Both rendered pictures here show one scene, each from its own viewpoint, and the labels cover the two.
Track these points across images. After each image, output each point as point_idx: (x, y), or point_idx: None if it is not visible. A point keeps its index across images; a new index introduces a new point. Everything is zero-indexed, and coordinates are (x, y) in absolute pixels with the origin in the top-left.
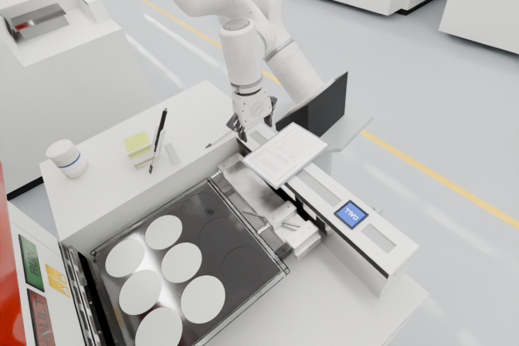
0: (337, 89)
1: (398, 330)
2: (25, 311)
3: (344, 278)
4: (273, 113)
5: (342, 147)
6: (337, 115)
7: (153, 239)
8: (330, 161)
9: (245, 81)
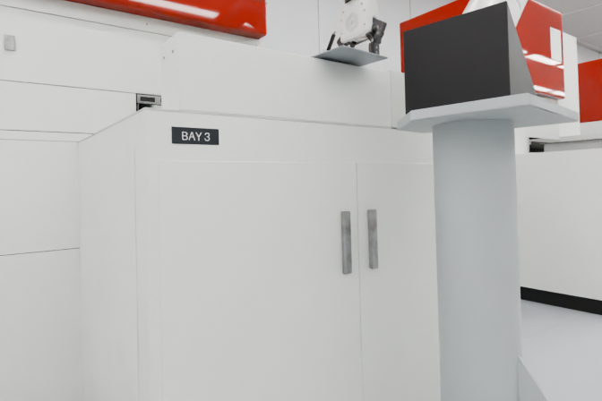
0: (477, 31)
1: (131, 174)
2: None
3: None
4: (374, 38)
5: (414, 111)
6: (481, 90)
7: None
8: (462, 200)
9: None
